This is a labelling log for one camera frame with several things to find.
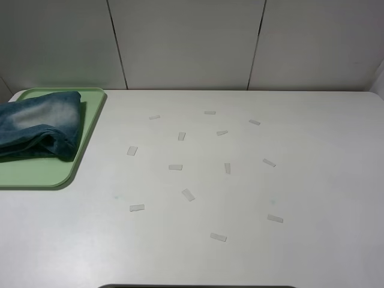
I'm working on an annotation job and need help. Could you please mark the children's blue denim shorts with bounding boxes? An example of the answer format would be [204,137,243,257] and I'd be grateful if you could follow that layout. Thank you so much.
[1,91,82,161]

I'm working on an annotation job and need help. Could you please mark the light green plastic tray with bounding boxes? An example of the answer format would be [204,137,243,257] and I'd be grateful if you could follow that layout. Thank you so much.
[1,88,107,190]

